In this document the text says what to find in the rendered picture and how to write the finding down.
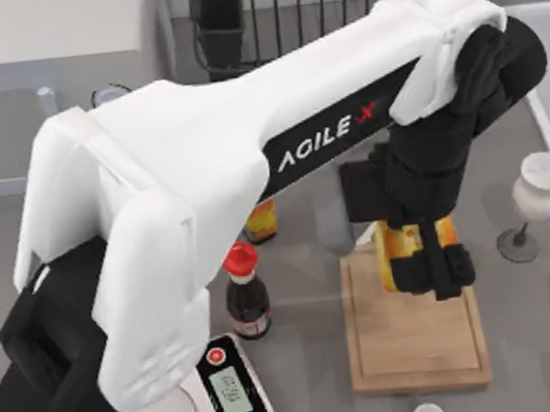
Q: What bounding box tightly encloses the yellow and orange can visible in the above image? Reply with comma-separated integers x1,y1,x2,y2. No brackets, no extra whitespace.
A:
371,212,463,296
240,196,281,248

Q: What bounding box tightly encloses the wooden cutting board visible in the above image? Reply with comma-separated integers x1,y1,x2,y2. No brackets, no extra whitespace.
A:
334,210,494,401

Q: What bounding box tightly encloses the white wine glass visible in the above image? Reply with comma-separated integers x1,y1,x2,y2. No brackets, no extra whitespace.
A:
487,151,550,266

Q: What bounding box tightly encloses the dark cola bottle red cap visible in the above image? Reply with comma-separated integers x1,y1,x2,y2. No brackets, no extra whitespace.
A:
218,239,276,343

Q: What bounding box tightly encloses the kitchen scale with black panel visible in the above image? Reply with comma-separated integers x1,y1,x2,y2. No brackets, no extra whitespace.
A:
79,328,283,412

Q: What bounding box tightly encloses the black container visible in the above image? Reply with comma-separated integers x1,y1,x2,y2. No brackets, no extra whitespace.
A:
188,0,252,83

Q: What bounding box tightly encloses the small pale bottle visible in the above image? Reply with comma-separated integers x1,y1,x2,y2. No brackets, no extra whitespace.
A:
35,84,59,115

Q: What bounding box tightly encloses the black wire rack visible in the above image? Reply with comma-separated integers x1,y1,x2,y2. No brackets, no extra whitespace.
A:
162,0,489,88

